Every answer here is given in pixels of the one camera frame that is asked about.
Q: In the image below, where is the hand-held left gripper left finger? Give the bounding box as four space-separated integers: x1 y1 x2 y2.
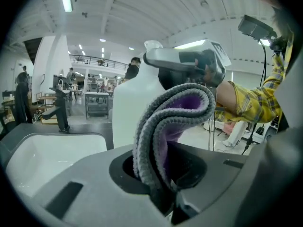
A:
33 145 171 227

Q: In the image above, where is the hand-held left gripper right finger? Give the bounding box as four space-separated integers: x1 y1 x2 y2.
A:
169 136 303 227

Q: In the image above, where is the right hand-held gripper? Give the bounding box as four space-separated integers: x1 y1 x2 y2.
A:
143 39 232 91

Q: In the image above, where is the purple grey cloth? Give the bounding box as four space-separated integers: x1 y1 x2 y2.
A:
132 83 216 200

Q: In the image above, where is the white soap pump bottle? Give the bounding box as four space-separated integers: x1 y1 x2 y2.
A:
112 40 166 148

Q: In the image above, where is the person's right forearm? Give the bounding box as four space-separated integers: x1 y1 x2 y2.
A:
216 32 295 124

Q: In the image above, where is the person's right hand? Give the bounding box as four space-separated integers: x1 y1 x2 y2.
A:
194 51 216 80

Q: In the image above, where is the white sink basin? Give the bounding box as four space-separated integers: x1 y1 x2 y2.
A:
6 133 107 197

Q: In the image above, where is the black mezzanine railing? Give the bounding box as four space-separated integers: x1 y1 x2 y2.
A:
68 54 130 70

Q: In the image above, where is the grey shelf table white top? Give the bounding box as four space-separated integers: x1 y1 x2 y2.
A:
84 91 110 120

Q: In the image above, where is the black faucet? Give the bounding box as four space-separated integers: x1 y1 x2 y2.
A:
42 87 71 132

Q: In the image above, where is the white counter chrome faucet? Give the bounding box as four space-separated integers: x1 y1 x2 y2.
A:
53 79 83 96

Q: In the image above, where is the wooden shelf rack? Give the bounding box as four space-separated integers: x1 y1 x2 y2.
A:
28 92 60 125

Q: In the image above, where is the black office chair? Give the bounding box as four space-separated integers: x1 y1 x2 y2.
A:
14 72 34 125

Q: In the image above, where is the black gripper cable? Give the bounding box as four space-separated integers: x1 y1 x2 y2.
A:
207 88 217 151

